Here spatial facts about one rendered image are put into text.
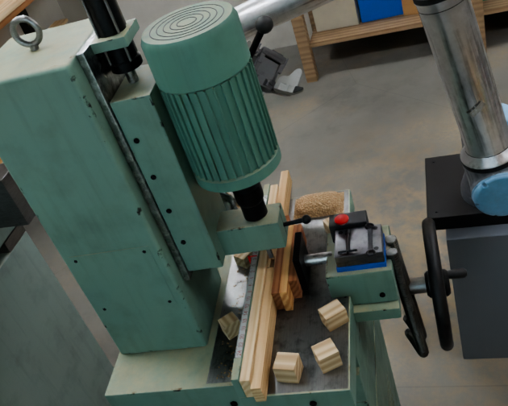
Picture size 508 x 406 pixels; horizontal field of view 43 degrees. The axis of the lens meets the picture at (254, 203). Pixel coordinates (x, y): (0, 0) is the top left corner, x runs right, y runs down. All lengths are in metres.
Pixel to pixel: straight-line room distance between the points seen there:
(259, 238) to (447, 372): 1.16
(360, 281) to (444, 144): 2.08
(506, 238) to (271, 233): 0.85
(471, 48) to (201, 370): 0.92
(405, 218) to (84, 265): 1.82
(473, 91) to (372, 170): 1.73
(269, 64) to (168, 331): 0.63
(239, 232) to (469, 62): 0.64
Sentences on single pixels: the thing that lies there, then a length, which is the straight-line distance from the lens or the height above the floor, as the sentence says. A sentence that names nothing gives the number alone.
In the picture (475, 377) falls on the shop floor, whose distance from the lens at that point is 2.32.
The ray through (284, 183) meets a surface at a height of 0.94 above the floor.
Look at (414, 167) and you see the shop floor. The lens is 3.21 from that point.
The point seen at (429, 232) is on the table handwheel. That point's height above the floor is 0.95.
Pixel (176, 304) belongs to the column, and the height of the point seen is 0.95.
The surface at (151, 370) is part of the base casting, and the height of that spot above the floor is 0.80.
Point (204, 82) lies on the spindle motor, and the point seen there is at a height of 1.43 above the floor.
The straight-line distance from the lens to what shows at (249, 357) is 1.24.
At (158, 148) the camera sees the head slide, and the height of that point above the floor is 1.31.
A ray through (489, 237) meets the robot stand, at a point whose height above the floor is 0.55.
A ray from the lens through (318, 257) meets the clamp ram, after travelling 1.37.
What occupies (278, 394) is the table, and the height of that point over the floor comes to 0.90.
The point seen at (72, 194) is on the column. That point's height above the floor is 1.27.
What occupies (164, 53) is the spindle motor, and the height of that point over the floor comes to 1.49.
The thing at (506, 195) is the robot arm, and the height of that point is 0.79.
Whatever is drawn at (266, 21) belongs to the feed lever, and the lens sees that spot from 1.27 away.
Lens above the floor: 1.86
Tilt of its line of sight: 35 degrees down
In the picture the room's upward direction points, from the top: 20 degrees counter-clockwise
